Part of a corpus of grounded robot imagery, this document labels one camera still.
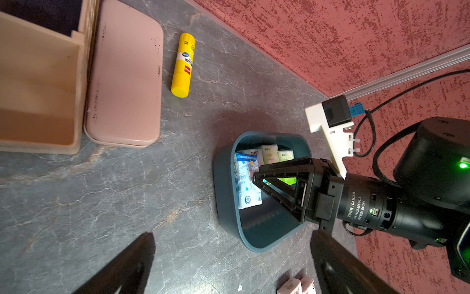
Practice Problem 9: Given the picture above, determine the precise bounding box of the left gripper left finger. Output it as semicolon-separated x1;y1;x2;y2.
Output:
75;232;155;294

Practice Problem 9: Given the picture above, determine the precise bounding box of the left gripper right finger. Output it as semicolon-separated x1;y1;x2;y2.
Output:
310;230;397;294

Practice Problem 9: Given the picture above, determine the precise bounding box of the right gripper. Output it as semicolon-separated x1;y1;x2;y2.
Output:
253;158;344;233

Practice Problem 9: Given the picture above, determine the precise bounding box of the blue tissue pack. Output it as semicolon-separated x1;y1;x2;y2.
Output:
234;153;262;209

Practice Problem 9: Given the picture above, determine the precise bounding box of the teal cartoon tissue pack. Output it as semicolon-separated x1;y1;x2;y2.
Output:
239;148;264;166

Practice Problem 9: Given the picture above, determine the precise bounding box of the pink Kuromi tissue pack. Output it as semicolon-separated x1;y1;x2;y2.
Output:
276;278;302;294

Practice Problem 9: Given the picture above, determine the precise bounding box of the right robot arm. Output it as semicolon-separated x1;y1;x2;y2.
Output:
253;117;470;282

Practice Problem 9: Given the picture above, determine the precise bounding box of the teal storage box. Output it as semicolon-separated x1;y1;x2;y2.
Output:
213;132;312;253

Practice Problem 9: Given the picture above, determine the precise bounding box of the pink eraser case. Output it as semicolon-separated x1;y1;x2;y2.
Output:
83;1;164;148

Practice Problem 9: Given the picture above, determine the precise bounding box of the beige desk file organizer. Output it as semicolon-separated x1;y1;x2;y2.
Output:
1;1;100;154

